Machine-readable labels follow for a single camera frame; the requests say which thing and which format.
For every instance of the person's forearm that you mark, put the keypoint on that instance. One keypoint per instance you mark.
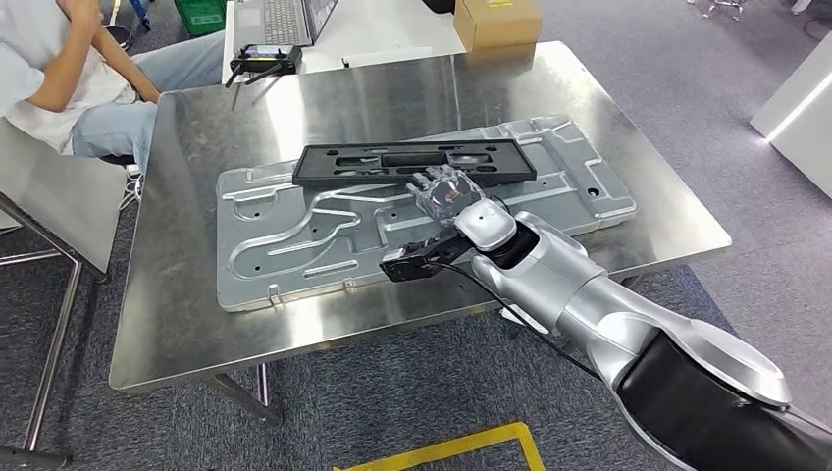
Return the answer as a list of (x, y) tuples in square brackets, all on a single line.
[(62, 71), (127, 68)]

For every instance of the stainless steel workbench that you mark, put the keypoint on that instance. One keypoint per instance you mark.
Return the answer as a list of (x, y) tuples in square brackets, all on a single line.
[(182, 325)]

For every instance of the black rounded object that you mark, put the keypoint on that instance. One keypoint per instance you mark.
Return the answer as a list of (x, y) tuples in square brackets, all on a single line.
[(439, 5)]

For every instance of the person's hand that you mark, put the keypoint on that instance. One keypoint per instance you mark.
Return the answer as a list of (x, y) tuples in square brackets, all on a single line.
[(81, 10)]

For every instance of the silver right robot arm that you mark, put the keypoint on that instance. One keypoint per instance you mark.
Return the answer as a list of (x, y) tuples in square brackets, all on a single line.
[(572, 292)]

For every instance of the brown cardboard box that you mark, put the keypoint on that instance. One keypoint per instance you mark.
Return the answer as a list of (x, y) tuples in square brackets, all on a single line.
[(497, 29)]

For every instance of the steel side table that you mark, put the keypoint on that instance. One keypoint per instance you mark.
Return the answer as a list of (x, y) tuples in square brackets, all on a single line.
[(58, 195)]

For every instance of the white power strip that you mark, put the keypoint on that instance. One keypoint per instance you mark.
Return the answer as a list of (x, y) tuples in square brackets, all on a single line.
[(510, 318)]

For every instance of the stamped grey metal plate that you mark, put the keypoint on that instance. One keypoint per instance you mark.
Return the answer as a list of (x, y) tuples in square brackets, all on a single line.
[(273, 286)]

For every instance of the green plastic crate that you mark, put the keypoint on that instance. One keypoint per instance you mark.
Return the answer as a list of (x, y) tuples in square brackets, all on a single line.
[(201, 16)]

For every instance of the long black plastic part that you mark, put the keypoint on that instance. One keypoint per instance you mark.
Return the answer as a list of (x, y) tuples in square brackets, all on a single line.
[(312, 172)]

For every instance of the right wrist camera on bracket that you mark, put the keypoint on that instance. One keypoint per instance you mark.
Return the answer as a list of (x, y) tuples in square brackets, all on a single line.
[(403, 268)]

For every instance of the white desk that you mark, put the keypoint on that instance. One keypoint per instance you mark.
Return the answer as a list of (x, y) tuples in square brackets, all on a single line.
[(390, 29)]

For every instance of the black tool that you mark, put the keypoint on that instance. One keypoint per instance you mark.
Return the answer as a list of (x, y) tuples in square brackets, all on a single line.
[(266, 60)]

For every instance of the white lit display plinth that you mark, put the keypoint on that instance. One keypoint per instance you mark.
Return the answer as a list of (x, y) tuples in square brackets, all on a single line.
[(806, 123)]

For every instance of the chrome chair base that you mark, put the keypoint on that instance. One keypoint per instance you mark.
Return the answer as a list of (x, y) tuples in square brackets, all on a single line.
[(718, 5)]

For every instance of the grey open laptop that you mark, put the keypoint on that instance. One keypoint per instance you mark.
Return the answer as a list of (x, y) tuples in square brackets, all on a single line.
[(279, 19)]

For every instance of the person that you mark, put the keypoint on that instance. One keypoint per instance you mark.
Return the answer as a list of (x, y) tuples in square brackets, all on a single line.
[(26, 65)]

